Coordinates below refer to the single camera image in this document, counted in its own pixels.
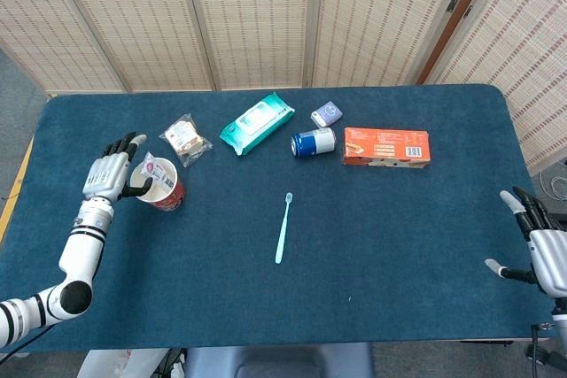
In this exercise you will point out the teal wet wipes pack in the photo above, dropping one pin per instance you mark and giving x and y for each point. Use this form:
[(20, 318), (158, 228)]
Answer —
[(254, 123)]

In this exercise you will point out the brown wooden post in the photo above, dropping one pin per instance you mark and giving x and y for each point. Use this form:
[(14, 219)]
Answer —
[(460, 19)]

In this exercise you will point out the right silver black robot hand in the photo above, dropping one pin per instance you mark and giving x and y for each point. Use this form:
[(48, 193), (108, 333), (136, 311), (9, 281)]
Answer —
[(551, 258)]

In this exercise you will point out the blue grey robot chest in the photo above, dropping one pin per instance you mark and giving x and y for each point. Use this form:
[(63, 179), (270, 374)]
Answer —
[(279, 360)]

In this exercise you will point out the black wheeled stand base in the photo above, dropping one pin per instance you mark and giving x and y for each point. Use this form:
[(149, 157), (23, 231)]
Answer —
[(553, 357)]

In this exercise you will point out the light blue toothbrush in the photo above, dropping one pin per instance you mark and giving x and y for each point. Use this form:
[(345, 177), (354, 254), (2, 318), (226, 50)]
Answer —
[(282, 236)]

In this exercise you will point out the white floral toothpaste tube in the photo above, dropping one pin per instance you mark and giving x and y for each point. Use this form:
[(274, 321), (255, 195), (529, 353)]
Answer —
[(157, 172)]

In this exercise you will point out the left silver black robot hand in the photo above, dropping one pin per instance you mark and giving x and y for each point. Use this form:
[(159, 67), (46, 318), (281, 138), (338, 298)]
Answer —
[(104, 174)]

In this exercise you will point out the blue white drink can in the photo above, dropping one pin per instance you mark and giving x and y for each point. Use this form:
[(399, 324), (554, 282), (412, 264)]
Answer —
[(314, 142)]

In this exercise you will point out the white plastic bag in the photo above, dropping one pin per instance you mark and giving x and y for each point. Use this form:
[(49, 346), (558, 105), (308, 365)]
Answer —
[(111, 362)]

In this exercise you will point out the orange biscuit box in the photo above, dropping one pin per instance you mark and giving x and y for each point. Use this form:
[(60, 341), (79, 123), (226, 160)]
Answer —
[(385, 145)]

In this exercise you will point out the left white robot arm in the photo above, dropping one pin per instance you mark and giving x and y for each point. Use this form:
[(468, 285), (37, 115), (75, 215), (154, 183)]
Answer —
[(82, 254)]

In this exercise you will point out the blue felt table mat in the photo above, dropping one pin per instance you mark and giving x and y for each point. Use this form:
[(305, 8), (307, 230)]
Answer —
[(354, 241)]

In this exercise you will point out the snack in clear wrapper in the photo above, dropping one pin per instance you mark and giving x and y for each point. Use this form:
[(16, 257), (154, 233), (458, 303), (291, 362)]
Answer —
[(184, 139)]

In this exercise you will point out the beige bamboo folding screen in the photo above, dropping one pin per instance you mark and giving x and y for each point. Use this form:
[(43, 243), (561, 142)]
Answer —
[(527, 41), (252, 19)]

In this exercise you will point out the yellow floor tape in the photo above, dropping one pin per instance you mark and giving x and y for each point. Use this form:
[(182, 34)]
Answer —
[(13, 201)]

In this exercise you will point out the dark metal hinge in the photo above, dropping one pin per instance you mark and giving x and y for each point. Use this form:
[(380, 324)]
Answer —
[(452, 5), (468, 12)]

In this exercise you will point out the small purple tissue pack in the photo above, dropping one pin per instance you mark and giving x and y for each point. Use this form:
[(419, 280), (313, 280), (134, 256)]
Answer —
[(327, 113)]

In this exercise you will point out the red noodle paper cup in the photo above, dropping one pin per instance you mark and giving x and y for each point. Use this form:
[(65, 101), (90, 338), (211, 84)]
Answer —
[(170, 194)]

